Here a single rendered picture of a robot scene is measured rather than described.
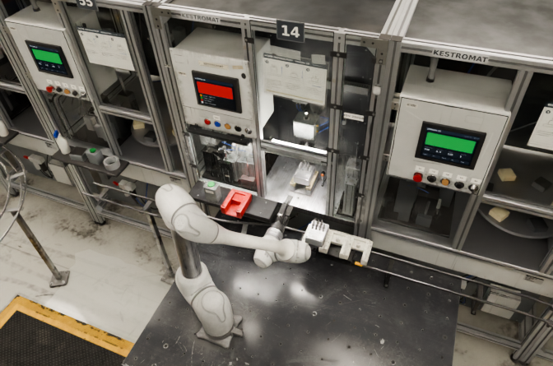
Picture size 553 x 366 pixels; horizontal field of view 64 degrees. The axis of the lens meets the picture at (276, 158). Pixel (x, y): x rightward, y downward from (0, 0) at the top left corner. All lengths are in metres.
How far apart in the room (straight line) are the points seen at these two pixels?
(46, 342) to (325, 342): 1.96
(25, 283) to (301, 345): 2.29
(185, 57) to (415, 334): 1.78
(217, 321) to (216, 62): 1.22
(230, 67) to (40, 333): 2.33
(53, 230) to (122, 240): 0.62
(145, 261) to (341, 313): 1.75
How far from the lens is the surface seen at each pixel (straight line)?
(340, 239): 2.51
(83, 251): 3.91
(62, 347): 3.49
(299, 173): 2.61
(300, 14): 2.04
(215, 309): 2.22
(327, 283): 2.57
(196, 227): 1.79
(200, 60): 2.19
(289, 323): 2.45
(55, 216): 4.27
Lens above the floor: 2.87
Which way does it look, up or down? 43 degrees down
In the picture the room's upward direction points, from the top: 3 degrees counter-clockwise
